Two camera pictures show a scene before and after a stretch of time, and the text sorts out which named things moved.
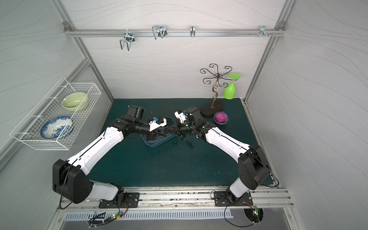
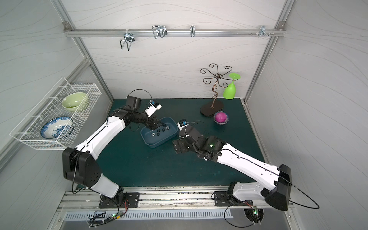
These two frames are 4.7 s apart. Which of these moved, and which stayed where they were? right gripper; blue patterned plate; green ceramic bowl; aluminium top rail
Moved: right gripper
Stayed: blue patterned plate; aluminium top rail; green ceramic bowl
